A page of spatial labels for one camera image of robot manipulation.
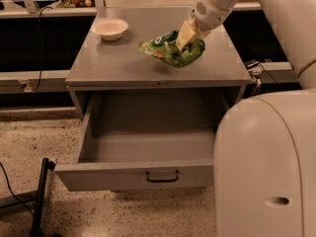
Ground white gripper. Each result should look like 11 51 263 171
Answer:
176 0 232 51

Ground green rice chip bag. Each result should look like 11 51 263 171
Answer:
138 31 205 68

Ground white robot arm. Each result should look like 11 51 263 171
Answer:
177 0 316 237

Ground grey cabinet counter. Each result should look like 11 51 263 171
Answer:
64 6 253 121

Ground grey open top drawer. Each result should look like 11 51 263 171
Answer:
55 88 227 191

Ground white bowl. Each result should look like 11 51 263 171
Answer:
93 19 128 41

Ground black stand left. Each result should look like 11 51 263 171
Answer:
31 158 55 237

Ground black cable right of cabinet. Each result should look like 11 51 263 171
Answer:
244 59 279 96

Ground black drawer handle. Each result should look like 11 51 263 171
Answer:
145 170 180 184

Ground black cable left wall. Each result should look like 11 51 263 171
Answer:
21 5 54 93

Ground black floor cable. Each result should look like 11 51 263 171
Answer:
0 161 36 217

